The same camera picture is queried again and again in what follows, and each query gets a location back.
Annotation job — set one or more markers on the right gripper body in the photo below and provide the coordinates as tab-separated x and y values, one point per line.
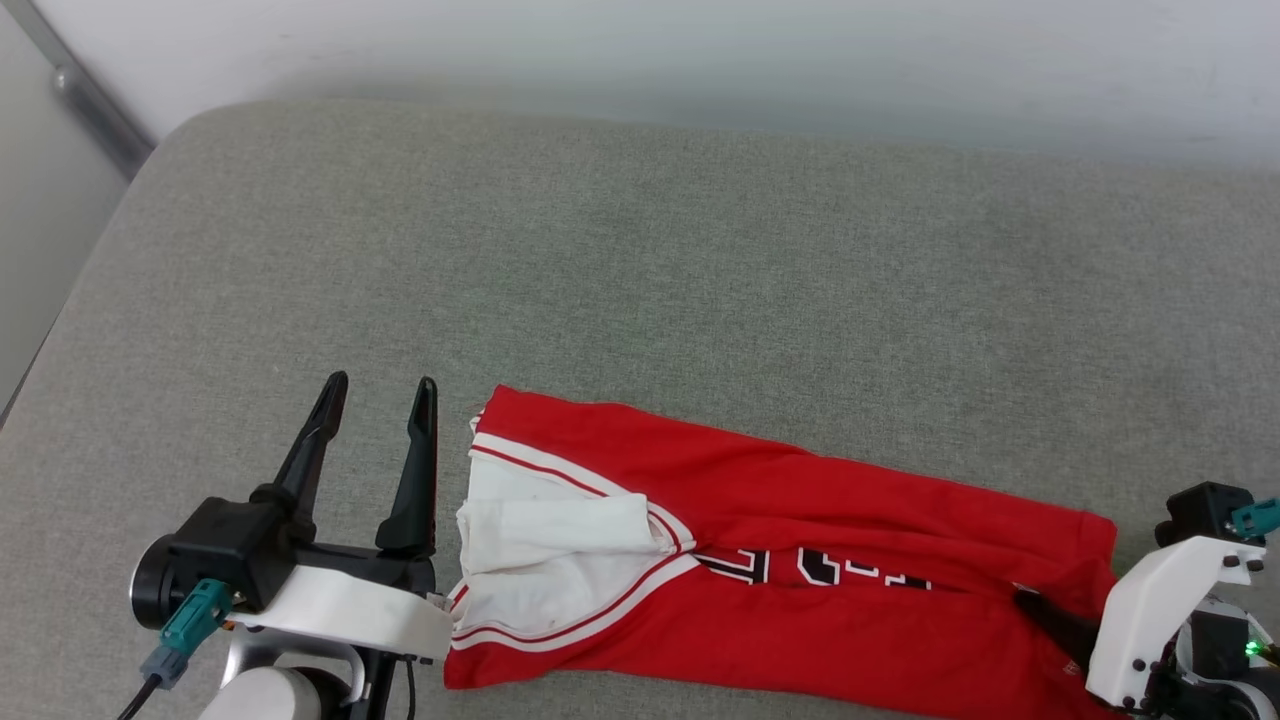
1220	650

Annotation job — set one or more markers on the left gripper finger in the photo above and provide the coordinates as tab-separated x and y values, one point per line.
305	460
415	480

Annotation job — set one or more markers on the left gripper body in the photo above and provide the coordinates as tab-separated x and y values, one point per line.
370	567

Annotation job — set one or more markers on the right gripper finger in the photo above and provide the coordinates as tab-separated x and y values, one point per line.
1065	630

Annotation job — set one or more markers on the red and white jersey shirt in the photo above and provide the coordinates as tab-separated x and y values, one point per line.
800	620

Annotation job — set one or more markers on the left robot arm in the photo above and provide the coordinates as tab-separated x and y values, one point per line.
270	695

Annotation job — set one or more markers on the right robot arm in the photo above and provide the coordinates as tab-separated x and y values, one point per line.
1240	708

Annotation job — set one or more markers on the left white camera bracket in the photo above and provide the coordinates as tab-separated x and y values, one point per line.
350	615

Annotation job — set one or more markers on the white camera bracket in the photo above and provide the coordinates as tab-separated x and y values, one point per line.
350	615
1150	610

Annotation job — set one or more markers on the right white camera bracket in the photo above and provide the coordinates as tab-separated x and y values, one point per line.
1150	610

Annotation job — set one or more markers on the left black wrist camera box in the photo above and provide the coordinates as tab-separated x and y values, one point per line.
235	550

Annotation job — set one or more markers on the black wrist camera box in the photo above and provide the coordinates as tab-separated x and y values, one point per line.
1200	512
235	550

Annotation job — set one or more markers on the right black wrist camera box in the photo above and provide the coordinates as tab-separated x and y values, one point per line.
1200	512

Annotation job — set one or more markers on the grey metal wall strip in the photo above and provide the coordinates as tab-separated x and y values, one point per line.
95	100

